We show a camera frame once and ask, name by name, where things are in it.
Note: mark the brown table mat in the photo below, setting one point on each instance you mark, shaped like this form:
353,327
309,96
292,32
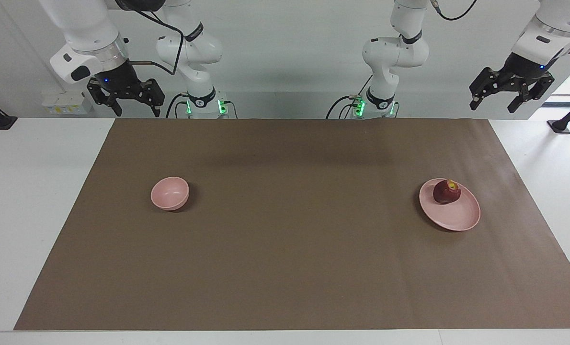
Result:
285,263

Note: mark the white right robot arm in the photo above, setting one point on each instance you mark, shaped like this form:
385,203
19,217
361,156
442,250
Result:
84,28

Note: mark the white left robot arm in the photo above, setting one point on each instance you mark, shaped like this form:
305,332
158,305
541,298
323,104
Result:
395,52

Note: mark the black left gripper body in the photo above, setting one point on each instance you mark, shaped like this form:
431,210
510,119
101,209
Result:
524,72

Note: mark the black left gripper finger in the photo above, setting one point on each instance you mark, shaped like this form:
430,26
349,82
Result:
529,96
486,84

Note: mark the dark red apple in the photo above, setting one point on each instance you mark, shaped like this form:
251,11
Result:
445,193

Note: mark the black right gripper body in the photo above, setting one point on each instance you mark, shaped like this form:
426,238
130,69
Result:
119,79

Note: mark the pink bowl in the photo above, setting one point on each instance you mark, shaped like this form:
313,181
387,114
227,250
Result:
170,194

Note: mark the pink plate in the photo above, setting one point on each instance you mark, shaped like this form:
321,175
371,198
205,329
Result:
457,216

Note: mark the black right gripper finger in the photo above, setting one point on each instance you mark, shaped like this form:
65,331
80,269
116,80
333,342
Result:
156,96
98,93

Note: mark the white socket box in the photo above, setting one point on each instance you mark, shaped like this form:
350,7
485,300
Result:
67,103

